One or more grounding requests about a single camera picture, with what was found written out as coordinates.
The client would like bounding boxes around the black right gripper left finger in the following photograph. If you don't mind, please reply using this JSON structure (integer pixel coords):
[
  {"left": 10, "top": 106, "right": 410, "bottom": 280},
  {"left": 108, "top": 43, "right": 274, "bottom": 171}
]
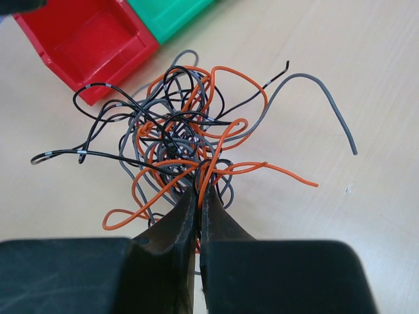
[{"left": 124, "top": 188, "right": 198, "bottom": 313}]

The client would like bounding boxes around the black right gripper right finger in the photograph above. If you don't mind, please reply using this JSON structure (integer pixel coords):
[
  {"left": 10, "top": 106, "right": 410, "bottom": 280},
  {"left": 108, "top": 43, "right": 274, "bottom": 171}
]
[{"left": 200, "top": 187, "right": 257, "bottom": 313}]

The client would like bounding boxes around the cable bundle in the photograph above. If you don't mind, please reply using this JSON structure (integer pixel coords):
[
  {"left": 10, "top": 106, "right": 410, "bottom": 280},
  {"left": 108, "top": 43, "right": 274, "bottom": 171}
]
[{"left": 31, "top": 49, "right": 359, "bottom": 259}]

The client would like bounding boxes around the green plastic bin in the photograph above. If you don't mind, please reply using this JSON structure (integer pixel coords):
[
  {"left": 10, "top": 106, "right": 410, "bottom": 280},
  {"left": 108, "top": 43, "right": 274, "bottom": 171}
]
[{"left": 128, "top": 0, "right": 213, "bottom": 44}]

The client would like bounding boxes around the red plastic bin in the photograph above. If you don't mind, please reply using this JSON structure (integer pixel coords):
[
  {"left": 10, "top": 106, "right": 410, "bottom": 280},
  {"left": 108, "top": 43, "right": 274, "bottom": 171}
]
[{"left": 14, "top": 0, "right": 160, "bottom": 91}]

